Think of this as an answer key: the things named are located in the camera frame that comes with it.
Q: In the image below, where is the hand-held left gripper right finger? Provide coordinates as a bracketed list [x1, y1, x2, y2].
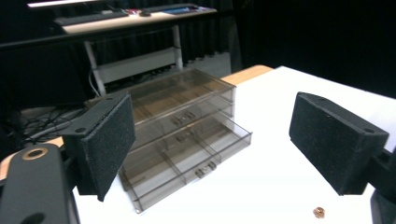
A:
[288, 91, 390, 197]

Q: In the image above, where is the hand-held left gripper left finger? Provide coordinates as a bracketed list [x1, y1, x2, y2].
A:
[61, 91, 136, 203]

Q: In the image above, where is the clear grey plastic drawer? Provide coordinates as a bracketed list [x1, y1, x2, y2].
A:
[119, 111, 253, 215]

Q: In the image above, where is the clear grey plastic drawer cabinet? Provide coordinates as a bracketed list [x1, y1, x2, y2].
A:
[122, 68, 237, 151]

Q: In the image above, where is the desk with white legs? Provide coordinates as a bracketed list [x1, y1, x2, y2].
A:
[61, 7, 219, 97]

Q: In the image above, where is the black keyboard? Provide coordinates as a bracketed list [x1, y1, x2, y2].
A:
[53, 10, 130, 27]

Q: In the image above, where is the monitor with light edge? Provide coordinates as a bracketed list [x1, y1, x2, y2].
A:
[26, 0, 104, 9]

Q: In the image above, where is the blue flat item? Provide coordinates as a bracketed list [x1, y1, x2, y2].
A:
[162, 7, 200, 15]

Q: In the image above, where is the bundle of dark cables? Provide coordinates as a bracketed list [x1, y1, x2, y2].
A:
[20, 104, 92, 143]

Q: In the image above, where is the white cable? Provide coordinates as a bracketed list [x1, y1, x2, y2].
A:
[88, 68, 101, 98]

